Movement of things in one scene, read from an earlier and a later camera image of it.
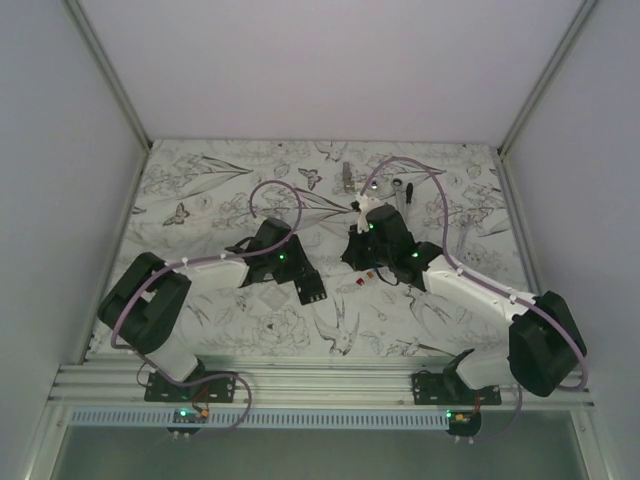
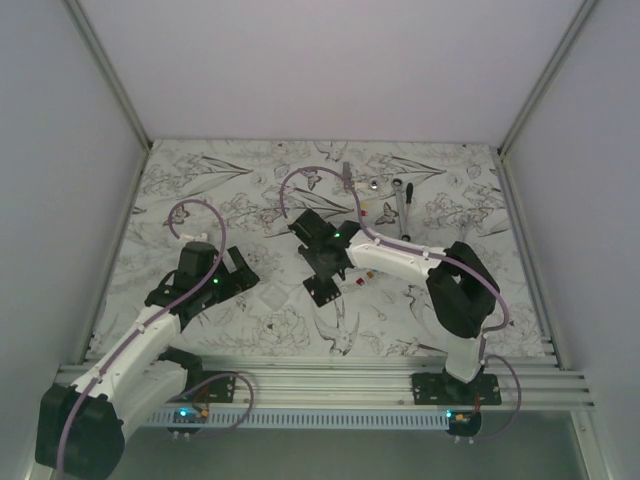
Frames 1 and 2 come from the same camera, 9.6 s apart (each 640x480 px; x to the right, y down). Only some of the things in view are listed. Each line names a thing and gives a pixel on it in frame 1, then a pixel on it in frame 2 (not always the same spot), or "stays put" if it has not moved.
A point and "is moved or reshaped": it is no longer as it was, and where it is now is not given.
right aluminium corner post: [534, 96] stays put
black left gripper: [299, 263] → [237, 281]
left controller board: [183, 415] stays put
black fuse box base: [310, 288] is moved or reshaped
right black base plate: [435, 389] stays put
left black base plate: [221, 389] stays put
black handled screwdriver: [409, 193] stays put
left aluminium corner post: [83, 25] stays put
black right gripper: [352, 254] → [327, 272]
